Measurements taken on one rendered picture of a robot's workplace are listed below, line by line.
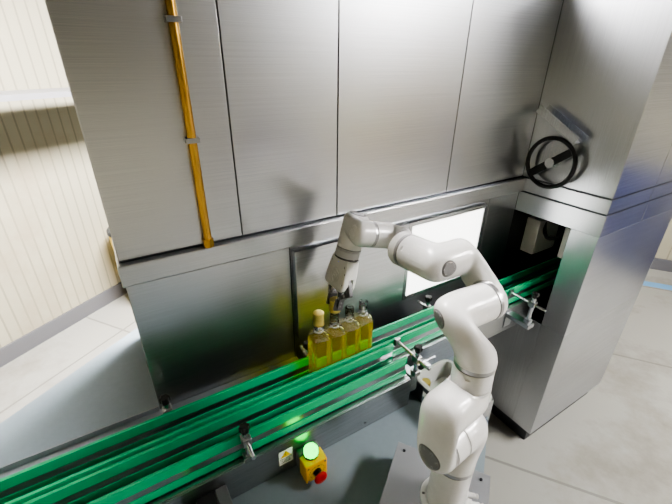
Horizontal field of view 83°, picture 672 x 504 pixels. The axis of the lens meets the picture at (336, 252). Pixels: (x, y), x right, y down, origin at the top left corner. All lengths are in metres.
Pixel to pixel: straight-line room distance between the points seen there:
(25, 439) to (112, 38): 1.26
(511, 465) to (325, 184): 1.79
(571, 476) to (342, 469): 1.47
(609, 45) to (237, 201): 1.38
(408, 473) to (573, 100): 1.45
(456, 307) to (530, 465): 1.75
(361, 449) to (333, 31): 1.23
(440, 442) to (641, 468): 1.94
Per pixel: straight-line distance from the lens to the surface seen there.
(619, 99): 1.74
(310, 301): 1.31
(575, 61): 1.82
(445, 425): 0.84
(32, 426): 1.73
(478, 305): 0.81
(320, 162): 1.17
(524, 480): 2.39
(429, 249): 0.83
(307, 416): 1.23
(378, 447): 1.37
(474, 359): 0.81
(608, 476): 2.60
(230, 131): 1.05
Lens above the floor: 1.85
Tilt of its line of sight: 27 degrees down
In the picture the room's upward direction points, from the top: 1 degrees clockwise
